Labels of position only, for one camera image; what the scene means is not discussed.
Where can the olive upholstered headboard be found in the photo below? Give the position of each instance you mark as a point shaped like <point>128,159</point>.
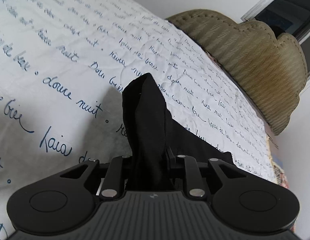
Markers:
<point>271,69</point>

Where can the patterned red blanket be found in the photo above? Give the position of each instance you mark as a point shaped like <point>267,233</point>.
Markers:
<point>280,175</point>

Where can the window with white frame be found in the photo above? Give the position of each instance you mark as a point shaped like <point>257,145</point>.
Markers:
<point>292,16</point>

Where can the black pants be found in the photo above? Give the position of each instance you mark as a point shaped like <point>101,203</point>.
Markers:
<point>151,131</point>

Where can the white bedsheet with blue script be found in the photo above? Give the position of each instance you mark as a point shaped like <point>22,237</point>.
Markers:
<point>63,67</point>

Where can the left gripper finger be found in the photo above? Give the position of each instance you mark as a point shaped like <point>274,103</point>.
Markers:
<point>171,159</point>

